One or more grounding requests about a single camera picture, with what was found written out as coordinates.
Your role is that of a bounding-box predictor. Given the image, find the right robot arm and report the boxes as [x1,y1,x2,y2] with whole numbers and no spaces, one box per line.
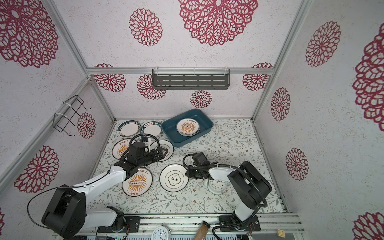
[183,153,272,228]

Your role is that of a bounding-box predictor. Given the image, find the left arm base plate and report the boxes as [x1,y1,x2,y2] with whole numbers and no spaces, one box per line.
[97,216,141,234]

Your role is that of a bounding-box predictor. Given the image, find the white alarm clock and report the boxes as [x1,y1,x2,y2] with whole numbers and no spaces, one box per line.
[204,179,228,195]

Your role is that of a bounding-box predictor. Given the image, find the brown cork-top bottle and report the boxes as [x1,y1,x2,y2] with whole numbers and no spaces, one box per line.
[194,221,211,240]

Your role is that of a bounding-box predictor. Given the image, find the grey wall shelf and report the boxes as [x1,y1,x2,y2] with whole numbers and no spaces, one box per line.
[152,69,231,90]

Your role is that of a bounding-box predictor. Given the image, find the white clock at front edge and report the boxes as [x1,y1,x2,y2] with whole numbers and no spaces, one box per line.
[151,226,171,240]

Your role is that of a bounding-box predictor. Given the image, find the black wire rack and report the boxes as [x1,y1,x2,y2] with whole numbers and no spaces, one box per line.
[52,95,91,137]

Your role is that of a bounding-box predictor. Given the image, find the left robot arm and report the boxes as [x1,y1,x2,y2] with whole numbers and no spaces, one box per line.
[42,142,165,239]

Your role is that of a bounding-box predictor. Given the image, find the teal plastic bin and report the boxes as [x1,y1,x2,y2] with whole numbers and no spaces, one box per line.
[162,109,214,148]

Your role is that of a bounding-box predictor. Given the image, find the orange sunburst plate front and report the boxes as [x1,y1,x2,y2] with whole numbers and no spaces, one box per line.
[122,168,153,197]

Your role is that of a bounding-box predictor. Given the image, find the white flower-pattern plate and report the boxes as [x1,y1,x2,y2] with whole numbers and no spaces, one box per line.
[150,140,174,162]
[160,164,189,193]

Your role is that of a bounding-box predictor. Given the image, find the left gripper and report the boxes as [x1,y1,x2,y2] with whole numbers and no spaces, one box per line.
[137,146,168,168]

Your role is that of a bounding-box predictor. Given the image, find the small wooden block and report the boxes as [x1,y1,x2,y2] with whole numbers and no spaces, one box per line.
[277,229,286,238]

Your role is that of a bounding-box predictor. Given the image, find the plain green-rim plate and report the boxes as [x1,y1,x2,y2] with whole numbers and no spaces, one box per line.
[117,120,142,137]

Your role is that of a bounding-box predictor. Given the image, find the green Hao Wei plate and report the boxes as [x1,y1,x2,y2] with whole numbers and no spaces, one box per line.
[140,121,163,138]

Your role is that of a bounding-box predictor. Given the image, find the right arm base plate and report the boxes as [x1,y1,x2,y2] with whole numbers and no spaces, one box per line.
[219,215,261,232]

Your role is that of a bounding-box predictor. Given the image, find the orange sunburst plate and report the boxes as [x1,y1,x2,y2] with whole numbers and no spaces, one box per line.
[122,168,153,197]
[112,139,131,160]
[176,118,200,137]

